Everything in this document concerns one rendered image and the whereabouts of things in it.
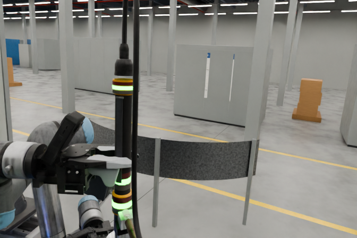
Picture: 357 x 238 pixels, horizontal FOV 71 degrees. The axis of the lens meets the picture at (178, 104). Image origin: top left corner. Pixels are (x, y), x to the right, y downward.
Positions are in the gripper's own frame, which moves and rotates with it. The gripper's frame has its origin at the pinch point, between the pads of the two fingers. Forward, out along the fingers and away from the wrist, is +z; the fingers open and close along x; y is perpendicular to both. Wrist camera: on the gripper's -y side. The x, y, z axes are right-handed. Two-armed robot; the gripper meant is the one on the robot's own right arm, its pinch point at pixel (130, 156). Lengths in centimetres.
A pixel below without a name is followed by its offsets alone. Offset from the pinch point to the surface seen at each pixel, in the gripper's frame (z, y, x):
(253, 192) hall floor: 116, 156, -263
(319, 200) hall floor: 200, 156, -253
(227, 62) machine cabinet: 126, -7, -605
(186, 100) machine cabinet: 31, 104, -652
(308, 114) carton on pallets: 402, 136, -699
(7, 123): -152, 51, -179
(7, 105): -151, 34, -180
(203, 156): 36, 75, -184
